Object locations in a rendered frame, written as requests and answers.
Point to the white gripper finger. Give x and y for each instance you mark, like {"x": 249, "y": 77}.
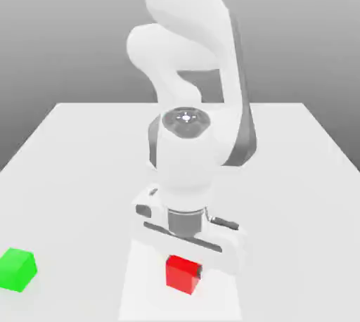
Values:
{"x": 200, "y": 272}

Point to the small green cube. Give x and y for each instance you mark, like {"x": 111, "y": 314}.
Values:
{"x": 15, "y": 270}

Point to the small red cube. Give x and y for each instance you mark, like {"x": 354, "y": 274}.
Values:
{"x": 180, "y": 274}

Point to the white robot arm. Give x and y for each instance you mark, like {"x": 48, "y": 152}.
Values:
{"x": 185, "y": 159}

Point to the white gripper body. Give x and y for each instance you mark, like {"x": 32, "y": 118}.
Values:
{"x": 194, "y": 246}

